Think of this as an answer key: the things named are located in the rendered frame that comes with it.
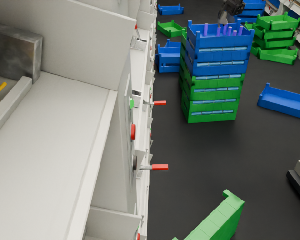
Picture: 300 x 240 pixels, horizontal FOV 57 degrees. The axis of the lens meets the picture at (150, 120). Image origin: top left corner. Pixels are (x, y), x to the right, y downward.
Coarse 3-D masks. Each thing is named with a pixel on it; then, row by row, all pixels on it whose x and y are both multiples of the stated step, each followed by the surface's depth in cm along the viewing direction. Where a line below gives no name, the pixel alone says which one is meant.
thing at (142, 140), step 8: (152, 72) 96; (144, 88) 96; (144, 96) 91; (144, 112) 84; (144, 120) 81; (144, 128) 78; (144, 136) 75; (144, 144) 73; (144, 160) 68; (136, 184) 61
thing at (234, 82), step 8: (184, 64) 167; (184, 72) 168; (192, 80) 152; (200, 80) 153; (208, 80) 153; (216, 80) 154; (224, 80) 154; (232, 80) 155; (240, 80) 156; (192, 88) 155; (200, 88) 156
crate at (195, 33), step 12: (204, 24) 154; (216, 24) 155; (228, 24) 156; (240, 24) 154; (192, 36) 144; (204, 36) 153; (216, 36) 139; (228, 36) 139; (240, 36) 140; (252, 36) 141
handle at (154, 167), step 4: (156, 164) 63; (160, 164) 63; (164, 164) 63; (140, 168) 62; (144, 168) 62; (148, 168) 62; (152, 168) 62; (156, 168) 62; (160, 168) 62; (164, 168) 62
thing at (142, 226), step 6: (150, 120) 108; (144, 174) 90; (144, 180) 88; (144, 186) 86; (144, 192) 84; (144, 198) 82; (144, 204) 81; (144, 210) 79; (144, 216) 78; (144, 222) 76; (144, 228) 75
